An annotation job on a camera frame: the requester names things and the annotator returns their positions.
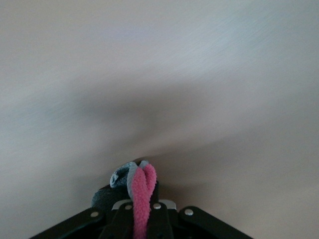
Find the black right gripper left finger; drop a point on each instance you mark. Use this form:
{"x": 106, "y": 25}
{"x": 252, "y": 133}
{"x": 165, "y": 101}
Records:
{"x": 119, "y": 224}

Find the pink and grey cloth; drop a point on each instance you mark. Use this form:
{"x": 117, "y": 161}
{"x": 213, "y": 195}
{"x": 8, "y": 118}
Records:
{"x": 142, "y": 199}

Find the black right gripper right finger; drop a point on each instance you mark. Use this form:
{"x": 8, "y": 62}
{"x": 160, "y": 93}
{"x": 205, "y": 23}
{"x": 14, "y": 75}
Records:
{"x": 159, "y": 224}

